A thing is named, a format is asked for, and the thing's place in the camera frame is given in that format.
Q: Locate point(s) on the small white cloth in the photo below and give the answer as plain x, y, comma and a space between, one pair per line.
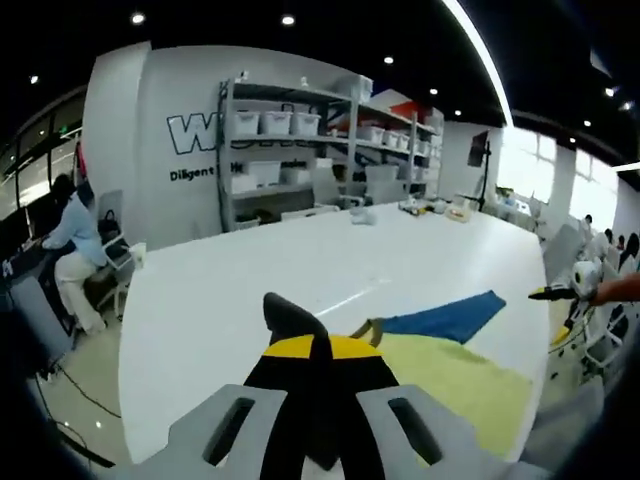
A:
364, 216

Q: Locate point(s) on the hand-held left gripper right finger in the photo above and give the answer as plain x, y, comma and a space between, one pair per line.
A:
360, 375

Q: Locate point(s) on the grey metal shelf rack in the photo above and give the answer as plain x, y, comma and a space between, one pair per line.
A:
352, 140

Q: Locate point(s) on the black handbag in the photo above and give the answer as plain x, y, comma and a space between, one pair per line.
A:
110, 227

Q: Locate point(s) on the rows of white storage bins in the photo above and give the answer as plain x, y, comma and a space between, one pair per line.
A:
277, 122

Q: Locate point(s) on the yellow black tool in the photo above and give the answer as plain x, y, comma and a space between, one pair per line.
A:
412, 207

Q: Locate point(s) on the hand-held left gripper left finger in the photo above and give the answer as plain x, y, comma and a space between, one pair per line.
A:
280, 375

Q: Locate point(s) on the beige tray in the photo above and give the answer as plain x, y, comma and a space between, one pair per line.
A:
459, 212

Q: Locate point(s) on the black tripod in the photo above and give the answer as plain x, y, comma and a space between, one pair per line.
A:
95, 457

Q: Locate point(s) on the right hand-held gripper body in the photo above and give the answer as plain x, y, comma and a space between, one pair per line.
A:
586, 276

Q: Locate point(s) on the long ceiling light strip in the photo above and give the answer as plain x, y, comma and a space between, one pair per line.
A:
487, 50

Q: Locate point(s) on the black monitor on stand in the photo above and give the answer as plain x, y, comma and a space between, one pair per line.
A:
477, 147

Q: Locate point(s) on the white cup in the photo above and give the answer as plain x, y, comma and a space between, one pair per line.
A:
139, 255

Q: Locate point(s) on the yellow blue grey garment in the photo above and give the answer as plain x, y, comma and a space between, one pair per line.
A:
450, 380

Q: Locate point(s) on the dark grey desk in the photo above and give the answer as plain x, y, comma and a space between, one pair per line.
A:
35, 300

